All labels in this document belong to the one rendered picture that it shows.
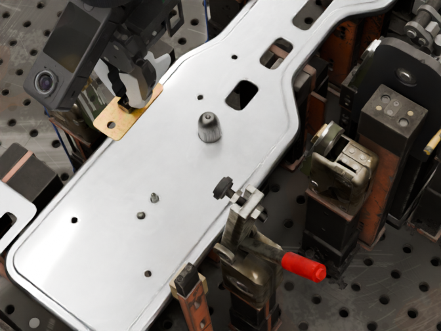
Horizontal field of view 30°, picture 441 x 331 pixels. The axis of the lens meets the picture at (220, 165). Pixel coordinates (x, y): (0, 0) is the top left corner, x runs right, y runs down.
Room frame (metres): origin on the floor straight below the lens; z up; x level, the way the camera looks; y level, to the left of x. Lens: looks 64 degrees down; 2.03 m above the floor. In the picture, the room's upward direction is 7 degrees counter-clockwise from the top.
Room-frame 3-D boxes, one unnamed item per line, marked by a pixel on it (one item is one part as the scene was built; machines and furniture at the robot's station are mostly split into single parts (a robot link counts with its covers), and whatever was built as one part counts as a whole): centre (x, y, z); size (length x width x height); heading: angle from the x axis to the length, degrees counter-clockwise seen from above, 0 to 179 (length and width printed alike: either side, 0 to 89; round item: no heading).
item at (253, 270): (0.35, -0.03, 0.88); 0.07 x 0.06 x 0.35; 47
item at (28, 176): (0.53, 0.28, 0.84); 0.11 x 0.10 x 0.28; 47
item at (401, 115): (0.49, -0.23, 0.91); 0.07 x 0.05 x 0.42; 47
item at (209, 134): (0.55, 0.01, 1.02); 0.03 x 0.03 x 0.07
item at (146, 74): (0.45, 0.07, 1.35); 0.05 x 0.02 x 0.09; 48
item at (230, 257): (0.35, 0.01, 1.06); 0.03 x 0.01 x 0.03; 47
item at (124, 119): (0.46, 0.09, 1.25); 0.08 x 0.04 x 0.01; 138
